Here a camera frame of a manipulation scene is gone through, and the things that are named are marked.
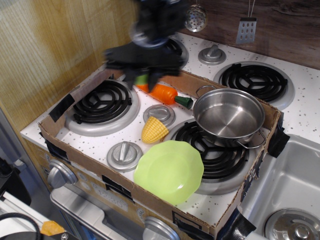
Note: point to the silver oven door handle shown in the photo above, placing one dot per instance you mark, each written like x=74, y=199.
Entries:
x=92, y=220

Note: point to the yellow toy corn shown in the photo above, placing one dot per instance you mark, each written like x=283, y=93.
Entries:
x=153, y=130

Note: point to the silver front stove knob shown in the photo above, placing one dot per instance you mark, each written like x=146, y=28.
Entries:
x=124, y=156

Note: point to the front left black burner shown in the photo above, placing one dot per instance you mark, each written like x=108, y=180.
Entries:
x=107, y=109

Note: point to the silver stove knob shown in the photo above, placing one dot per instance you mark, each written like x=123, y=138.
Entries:
x=162, y=112
x=124, y=156
x=212, y=55

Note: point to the silver back stove knob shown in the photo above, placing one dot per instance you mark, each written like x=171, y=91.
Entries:
x=212, y=55

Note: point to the silver sink drain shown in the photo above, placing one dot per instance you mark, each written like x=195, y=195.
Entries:
x=292, y=224

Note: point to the orange toy carrot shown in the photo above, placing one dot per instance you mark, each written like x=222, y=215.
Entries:
x=166, y=95

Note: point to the silver sink basin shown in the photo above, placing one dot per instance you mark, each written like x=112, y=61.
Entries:
x=290, y=181

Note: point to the front right black burner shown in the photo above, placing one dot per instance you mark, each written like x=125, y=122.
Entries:
x=225, y=168

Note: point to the hanging metal slotted spatula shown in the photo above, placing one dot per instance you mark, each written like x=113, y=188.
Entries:
x=247, y=26

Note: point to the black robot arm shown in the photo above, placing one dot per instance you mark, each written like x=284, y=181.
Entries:
x=157, y=20

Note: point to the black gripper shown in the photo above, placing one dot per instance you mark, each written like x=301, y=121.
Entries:
x=132, y=58

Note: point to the black device at left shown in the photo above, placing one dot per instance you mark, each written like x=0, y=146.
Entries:
x=11, y=183

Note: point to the right silver oven knob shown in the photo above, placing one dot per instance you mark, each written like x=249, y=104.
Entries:
x=155, y=229

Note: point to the left silver oven knob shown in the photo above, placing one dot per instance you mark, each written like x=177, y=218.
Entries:
x=60, y=175

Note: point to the hanging round metal strainer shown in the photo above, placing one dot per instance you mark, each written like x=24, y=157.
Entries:
x=196, y=18

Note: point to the silver centre stove knob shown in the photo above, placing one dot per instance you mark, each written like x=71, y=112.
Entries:
x=162, y=112

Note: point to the orange object at bottom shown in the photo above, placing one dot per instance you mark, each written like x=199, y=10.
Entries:
x=50, y=228

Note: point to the green plastic plate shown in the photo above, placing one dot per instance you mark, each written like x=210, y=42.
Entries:
x=171, y=170

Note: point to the green toy broccoli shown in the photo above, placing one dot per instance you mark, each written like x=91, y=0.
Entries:
x=141, y=79

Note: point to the stainless steel pan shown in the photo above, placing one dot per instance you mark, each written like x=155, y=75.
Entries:
x=230, y=118

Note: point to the silver oven knob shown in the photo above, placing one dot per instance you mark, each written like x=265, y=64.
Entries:
x=155, y=229
x=60, y=175

